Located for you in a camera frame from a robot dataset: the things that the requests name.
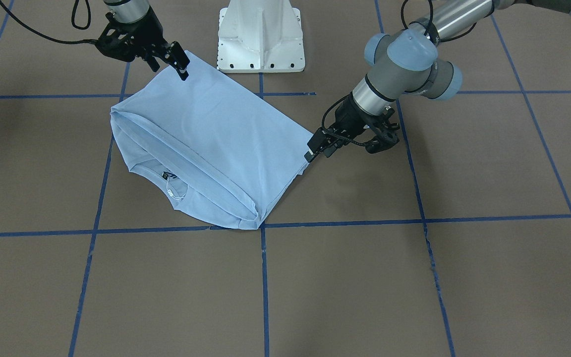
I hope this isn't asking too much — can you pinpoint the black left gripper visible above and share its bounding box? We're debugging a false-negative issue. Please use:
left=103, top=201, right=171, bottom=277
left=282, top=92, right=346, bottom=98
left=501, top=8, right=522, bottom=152
left=304, top=94, right=390, bottom=163

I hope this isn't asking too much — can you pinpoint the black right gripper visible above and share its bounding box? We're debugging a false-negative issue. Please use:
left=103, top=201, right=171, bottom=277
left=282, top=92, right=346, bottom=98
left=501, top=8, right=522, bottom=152
left=95, top=7, right=190, bottom=81

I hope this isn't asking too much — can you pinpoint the light blue t-shirt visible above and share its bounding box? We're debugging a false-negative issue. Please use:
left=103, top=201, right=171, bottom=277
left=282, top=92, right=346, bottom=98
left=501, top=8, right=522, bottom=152
left=110, top=52, right=312, bottom=230

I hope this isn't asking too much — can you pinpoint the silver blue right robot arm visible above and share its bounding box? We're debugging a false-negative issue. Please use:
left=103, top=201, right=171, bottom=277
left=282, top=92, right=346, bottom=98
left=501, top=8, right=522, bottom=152
left=95, top=0, right=190, bottom=81

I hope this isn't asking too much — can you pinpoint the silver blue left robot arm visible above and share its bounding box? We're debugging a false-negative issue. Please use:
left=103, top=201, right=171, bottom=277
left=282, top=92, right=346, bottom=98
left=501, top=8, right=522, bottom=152
left=304, top=0, right=516, bottom=162

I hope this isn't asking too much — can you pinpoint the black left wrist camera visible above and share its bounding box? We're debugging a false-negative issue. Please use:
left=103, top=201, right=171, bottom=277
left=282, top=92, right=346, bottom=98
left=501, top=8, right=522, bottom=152
left=362, top=108, right=400, bottom=154

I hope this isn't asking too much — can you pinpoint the white camera mast pedestal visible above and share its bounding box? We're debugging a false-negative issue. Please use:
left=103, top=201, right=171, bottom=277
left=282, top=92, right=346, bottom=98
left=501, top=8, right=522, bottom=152
left=216, top=0, right=306, bottom=74

